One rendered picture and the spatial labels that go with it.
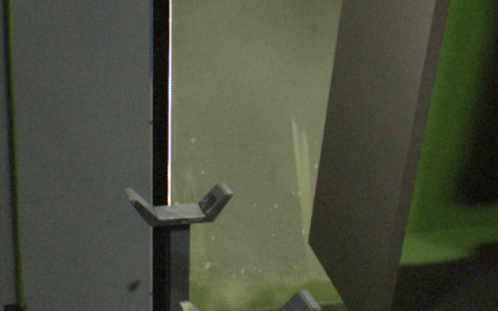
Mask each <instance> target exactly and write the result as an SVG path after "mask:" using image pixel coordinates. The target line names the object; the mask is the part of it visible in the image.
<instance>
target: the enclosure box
mask: <svg viewBox="0 0 498 311"><path fill-rule="evenodd" d="M308 244H309V246H310V247H311V249H312V251H313V252H314V255H315V256H316V258H317V259H318V260H319V262H320V264H321V265H322V267H323V269H324V270H325V272H326V273H327V275H328V277H329V279H330V281H331V282H332V284H333V286H334V288H335V290H336V291H337V293H338V294H339V295H340V296H341V298H342V300H343V302H344V304H345V305H346V307H347V309H348V311H498V0H342V10H341V16H340V17H339V22H338V28H337V40H336V46H335V52H334V59H333V70H332V76H331V82H330V88H329V94H328V106H327V112H326V119H325V124H324V130H323V142H322V148H321V154H320V161H319V172H317V178H316V184H315V191H314V203H313V209H312V215H311V222H310V232H309V238H308Z"/></svg>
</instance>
